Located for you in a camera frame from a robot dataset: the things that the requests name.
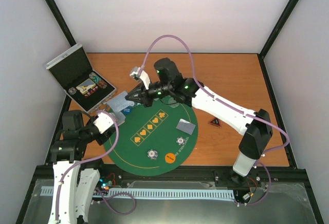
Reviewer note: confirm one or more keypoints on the light blue slotted cable duct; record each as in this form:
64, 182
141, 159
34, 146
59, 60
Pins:
172, 194

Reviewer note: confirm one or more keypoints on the boxed card deck in case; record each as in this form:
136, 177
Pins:
85, 86

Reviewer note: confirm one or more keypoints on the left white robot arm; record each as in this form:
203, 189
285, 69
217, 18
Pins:
75, 179

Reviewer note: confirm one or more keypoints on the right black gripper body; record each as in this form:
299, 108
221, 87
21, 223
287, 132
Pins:
165, 89

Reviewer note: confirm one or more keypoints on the black triangular card piece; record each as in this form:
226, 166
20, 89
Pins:
215, 122

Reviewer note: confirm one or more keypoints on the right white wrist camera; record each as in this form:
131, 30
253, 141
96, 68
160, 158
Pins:
140, 75

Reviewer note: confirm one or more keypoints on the red dice row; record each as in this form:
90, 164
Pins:
91, 91

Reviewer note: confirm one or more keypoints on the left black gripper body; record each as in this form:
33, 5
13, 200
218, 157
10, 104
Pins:
86, 133

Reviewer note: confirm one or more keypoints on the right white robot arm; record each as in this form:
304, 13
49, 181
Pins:
254, 126

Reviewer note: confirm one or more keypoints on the blue small blind button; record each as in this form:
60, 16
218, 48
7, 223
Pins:
127, 110

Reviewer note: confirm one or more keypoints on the round green poker mat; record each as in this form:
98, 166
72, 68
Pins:
154, 127

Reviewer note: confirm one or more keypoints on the deck of playing cards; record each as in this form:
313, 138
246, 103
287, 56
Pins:
120, 118

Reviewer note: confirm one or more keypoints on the lone chip in case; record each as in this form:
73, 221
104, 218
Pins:
72, 91

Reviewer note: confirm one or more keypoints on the clear round dealer button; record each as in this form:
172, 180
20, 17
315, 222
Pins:
172, 103

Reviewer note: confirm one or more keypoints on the aluminium poker case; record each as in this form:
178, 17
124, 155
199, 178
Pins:
73, 67

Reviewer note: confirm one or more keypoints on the poker chips in case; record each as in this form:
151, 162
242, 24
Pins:
98, 80

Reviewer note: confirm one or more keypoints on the dealt blue-backed playing card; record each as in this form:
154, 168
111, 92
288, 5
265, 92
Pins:
186, 126

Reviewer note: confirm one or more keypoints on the orange big blind button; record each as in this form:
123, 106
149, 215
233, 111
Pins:
170, 158

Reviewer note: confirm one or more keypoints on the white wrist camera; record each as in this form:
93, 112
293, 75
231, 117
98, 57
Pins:
103, 122
140, 75

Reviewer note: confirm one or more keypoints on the white blue chip stack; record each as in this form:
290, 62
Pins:
180, 141
152, 154

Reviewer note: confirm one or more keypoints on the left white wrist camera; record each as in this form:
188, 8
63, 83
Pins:
103, 122

